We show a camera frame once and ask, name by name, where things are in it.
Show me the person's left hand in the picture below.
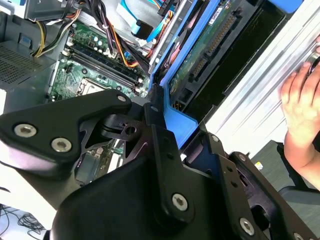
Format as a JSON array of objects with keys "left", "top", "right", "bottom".
[{"left": 281, "top": 61, "right": 320, "bottom": 151}]

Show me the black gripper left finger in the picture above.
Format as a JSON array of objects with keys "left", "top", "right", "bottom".
[{"left": 0, "top": 83, "right": 198, "bottom": 224}]

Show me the hard disk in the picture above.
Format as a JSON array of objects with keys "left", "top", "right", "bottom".
[{"left": 147, "top": 0, "right": 305, "bottom": 151}]

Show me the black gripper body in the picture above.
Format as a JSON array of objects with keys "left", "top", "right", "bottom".
[{"left": 49, "top": 155, "right": 241, "bottom": 240}]

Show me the blue SATA wire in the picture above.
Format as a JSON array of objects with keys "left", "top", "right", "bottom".
[{"left": 119, "top": 0, "right": 176, "bottom": 45}]

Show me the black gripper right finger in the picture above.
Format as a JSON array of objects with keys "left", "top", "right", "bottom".
[{"left": 199, "top": 122, "right": 320, "bottom": 240}]

